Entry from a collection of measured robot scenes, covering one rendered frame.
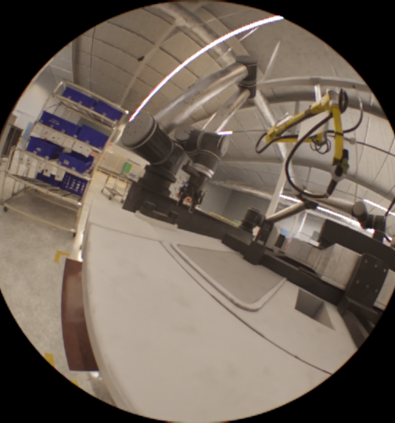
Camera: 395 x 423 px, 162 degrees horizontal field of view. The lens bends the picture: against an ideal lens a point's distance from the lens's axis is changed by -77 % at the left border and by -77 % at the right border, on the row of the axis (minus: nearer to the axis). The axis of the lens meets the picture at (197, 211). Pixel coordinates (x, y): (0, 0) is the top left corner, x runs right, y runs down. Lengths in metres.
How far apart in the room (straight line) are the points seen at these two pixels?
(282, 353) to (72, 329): 1.00
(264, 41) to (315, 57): 2.76
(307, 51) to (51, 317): 10.66
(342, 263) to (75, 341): 1.18
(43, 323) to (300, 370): 1.06
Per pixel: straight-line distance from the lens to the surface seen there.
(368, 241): 0.69
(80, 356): 0.96
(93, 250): 0.15
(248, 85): 1.19
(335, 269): 0.45
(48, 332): 1.03
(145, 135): 0.66
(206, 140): 0.65
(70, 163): 1.75
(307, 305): 0.46
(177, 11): 8.01
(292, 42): 9.69
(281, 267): 0.45
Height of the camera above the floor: 0.92
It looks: 1 degrees down
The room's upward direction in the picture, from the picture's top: 25 degrees clockwise
